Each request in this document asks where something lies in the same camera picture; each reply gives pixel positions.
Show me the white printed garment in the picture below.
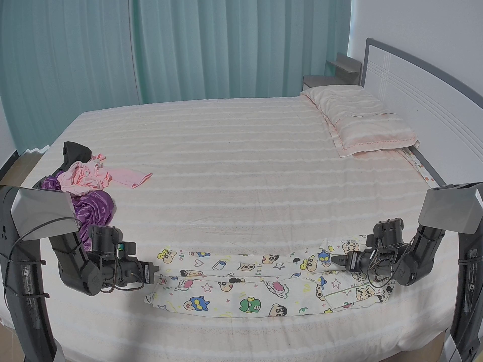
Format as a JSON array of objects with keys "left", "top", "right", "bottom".
[{"left": 143, "top": 238, "right": 395, "bottom": 318}]

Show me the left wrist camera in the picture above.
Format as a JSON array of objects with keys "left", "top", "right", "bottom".
[{"left": 115, "top": 241, "right": 137, "bottom": 258}]

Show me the black cable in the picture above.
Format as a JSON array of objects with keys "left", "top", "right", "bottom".
[{"left": 6, "top": 218, "right": 83, "bottom": 278}]

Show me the pile of clothes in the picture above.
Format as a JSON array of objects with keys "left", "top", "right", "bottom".
[{"left": 38, "top": 141, "right": 153, "bottom": 252}]

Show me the grey bedside table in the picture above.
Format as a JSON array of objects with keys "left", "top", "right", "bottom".
[{"left": 303, "top": 53, "right": 362, "bottom": 89}]

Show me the blue-green curtain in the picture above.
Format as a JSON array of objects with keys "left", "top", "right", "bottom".
[
  {"left": 0, "top": 0, "right": 142, "bottom": 154},
  {"left": 132, "top": 0, "right": 354, "bottom": 103}
]

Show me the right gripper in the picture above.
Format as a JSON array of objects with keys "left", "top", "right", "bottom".
[{"left": 346, "top": 250, "right": 373, "bottom": 275}]

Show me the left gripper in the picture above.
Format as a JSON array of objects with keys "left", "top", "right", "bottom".
[{"left": 122, "top": 257, "right": 156, "bottom": 285}]

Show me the pale pink striped pillow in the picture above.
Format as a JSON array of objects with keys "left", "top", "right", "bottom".
[{"left": 300, "top": 85, "right": 420, "bottom": 160}]

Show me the bed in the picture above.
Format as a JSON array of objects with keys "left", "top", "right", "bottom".
[{"left": 0, "top": 37, "right": 483, "bottom": 362}]

